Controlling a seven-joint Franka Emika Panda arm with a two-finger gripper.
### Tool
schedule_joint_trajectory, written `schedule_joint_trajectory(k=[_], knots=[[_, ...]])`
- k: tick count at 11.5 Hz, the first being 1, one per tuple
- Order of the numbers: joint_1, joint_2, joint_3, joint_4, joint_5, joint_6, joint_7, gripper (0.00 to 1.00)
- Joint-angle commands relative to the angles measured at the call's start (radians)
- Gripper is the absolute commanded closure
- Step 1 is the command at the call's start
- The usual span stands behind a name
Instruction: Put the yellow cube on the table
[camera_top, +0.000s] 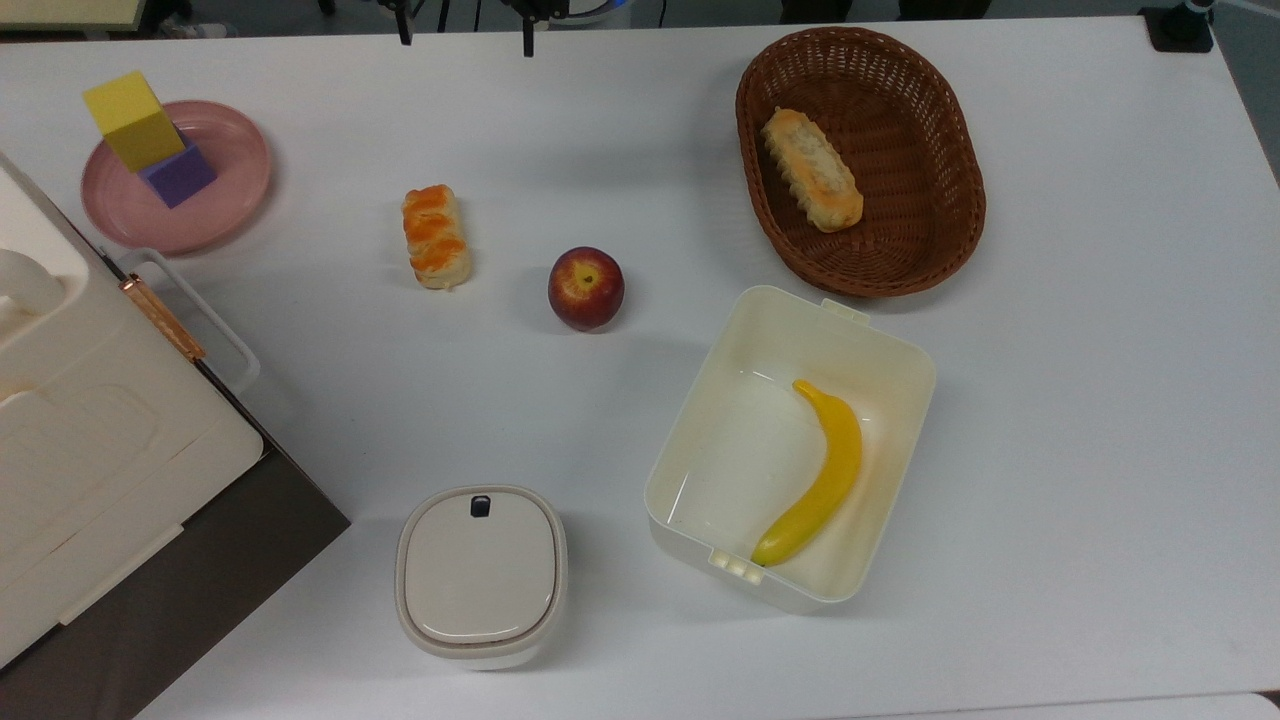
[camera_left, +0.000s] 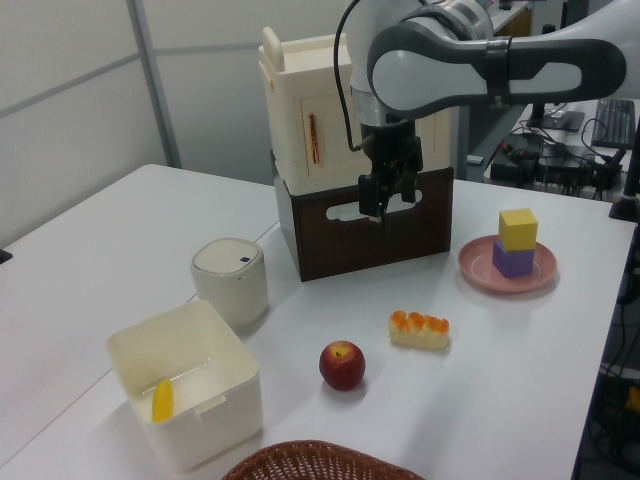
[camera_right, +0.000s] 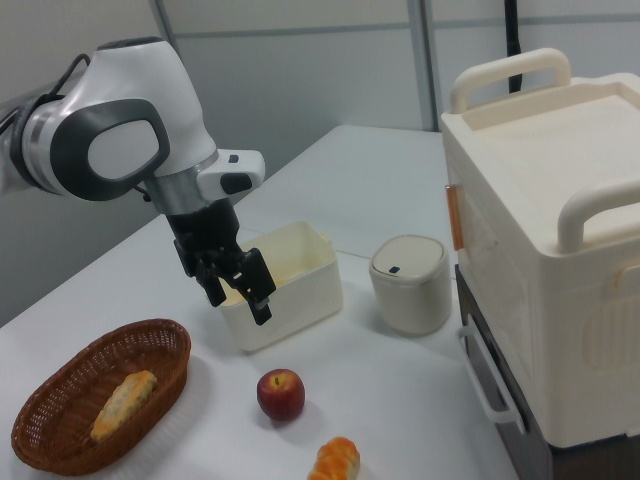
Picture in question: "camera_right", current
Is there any long bread with green filling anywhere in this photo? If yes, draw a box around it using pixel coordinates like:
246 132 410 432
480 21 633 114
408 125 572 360
89 369 158 443

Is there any cream plastic cabinet with handles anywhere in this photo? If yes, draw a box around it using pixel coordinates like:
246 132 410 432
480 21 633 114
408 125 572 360
439 47 640 451

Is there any small cream lidded trash can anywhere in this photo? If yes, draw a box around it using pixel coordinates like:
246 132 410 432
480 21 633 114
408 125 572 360
368 234 451 336

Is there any orange glazed bread roll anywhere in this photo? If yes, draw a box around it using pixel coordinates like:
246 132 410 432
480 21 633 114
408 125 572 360
306 436 361 480

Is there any white rectangular plastic bin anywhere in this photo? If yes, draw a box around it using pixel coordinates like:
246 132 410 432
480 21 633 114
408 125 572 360
218 220 344 355

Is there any brown wicker basket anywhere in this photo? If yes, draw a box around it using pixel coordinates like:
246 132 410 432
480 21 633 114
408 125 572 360
10 318 193 476

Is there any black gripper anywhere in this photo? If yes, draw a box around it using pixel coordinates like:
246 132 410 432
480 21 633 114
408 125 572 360
166 195 278 327

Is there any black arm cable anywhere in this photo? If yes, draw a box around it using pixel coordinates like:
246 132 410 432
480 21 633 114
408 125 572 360
0 53 93 141

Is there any red apple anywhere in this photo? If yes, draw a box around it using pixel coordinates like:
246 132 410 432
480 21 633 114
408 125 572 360
256 368 306 421

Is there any black hanging cable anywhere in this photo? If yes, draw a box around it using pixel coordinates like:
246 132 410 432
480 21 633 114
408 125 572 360
501 0 524 95

